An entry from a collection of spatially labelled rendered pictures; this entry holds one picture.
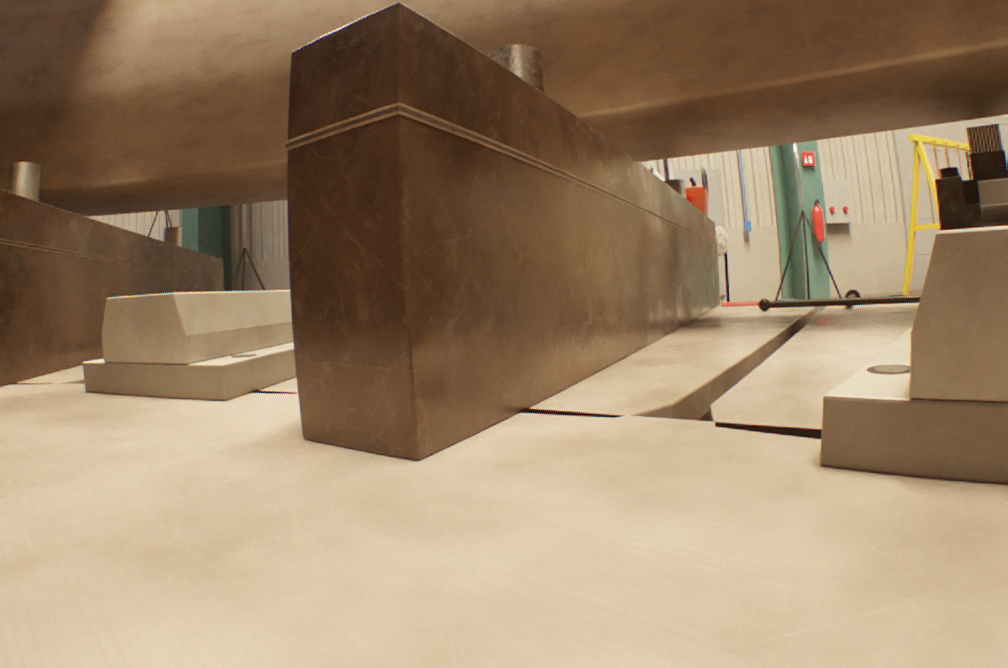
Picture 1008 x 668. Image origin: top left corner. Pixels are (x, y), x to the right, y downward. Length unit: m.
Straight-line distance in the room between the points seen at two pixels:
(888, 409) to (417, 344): 0.34
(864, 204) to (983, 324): 9.56
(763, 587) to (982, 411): 0.18
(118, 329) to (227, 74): 1.10
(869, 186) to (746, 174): 2.35
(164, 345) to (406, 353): 0.48
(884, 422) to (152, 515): 0.46
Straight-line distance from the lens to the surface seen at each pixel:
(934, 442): 0.37
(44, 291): 1.33
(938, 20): 1.22
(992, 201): 1.17
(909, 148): 10.60
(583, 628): 0.22
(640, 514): 0.31
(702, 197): 2.25
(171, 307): 0.80
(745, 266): 8.85
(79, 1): 2.22
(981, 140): 1.81
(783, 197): 9.07
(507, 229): 0.55
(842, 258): 9.54
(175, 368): 0.81
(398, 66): 0.44
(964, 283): 0.35
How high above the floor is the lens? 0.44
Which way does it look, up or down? level
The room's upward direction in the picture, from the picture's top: 3 degrees counter-clockwise
